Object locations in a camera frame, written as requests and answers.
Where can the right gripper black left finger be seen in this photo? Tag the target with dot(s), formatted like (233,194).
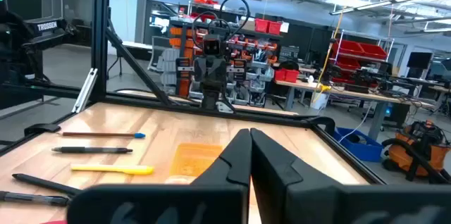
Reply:
(211,203)

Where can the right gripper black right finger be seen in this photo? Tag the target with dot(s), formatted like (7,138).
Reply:
(299,199)

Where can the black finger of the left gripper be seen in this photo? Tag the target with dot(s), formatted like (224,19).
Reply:
(208,70)
(220,70)

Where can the orange and clear pencil box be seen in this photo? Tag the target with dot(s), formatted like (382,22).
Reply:
(194,158)

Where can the yellow highlighter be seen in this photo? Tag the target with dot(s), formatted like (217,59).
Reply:
(112,169)

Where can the pink pen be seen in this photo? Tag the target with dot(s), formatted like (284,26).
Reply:
(102,134)

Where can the black grip ballpoint pen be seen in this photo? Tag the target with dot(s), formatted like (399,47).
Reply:
(35,198)
(91,150)

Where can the pink highlighter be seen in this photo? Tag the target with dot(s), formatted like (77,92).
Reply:
(54,222)

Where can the black marker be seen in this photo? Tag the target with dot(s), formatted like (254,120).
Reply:
(46,183)

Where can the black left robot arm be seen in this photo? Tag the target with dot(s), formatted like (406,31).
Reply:
(211,97)

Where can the small red bin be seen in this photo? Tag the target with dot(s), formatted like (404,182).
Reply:
(280,75)
(291,75)

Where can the red storage bin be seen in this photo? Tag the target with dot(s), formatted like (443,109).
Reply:
(275,27)
(261,25)

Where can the blue plastic bin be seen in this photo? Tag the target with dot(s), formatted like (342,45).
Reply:
(359,146)

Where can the white bucket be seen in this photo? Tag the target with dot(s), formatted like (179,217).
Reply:
(320,100)

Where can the long wooden workbench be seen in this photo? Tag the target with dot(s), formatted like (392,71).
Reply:
(352,93)

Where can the orange shop vacuum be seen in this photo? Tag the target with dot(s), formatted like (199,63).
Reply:
(415,150)

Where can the black monitor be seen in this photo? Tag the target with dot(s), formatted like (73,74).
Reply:
(419,60)

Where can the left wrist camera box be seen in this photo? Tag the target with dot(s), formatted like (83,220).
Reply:
(212,45)

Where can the black frame clamp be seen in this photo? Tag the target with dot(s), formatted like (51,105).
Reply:
(42,128)
(322,122)

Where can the black aluminium frame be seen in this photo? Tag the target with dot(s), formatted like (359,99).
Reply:
(100,41)

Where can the silver frame bracket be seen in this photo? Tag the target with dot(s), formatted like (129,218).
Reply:
(84,90)

